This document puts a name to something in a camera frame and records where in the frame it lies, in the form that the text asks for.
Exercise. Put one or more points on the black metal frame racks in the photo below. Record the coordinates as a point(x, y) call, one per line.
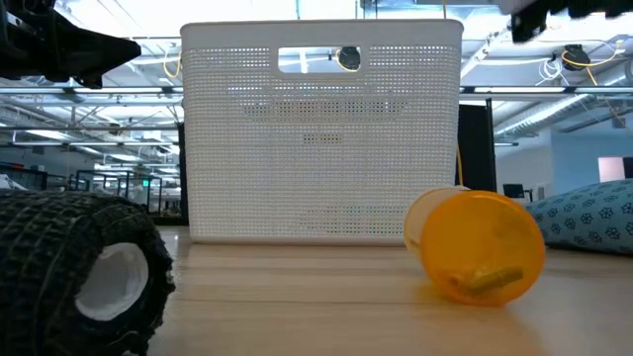
point(123, 184)

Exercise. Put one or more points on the blue patterned cloth pack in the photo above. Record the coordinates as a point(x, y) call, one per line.
point(588, 217)

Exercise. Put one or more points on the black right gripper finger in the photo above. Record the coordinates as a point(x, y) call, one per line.
point(529, 25)

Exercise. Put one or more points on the white perforated plastic basket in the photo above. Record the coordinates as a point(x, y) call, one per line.
point(321, 148)

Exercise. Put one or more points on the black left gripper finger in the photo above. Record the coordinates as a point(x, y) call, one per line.
point(94, 55)
point(90, 81)

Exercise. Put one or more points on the black cohesive bandage roll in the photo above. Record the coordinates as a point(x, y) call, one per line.
point(44, 257)

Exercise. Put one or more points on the olive yellow capsule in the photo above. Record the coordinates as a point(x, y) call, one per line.
point(490, 280)

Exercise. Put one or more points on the pale pink screen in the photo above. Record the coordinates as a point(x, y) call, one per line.
point(610, 169)

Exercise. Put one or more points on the orange translucent pill bottle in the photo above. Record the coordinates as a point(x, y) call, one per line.
point(487, 237)

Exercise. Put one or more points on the black upright panel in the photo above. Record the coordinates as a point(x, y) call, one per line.
point(476, 148)

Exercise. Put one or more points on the dark screen edge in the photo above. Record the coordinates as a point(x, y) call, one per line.
point(628, 167)

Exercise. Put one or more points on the small dark monitor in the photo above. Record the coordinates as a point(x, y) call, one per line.
point(513, 190)

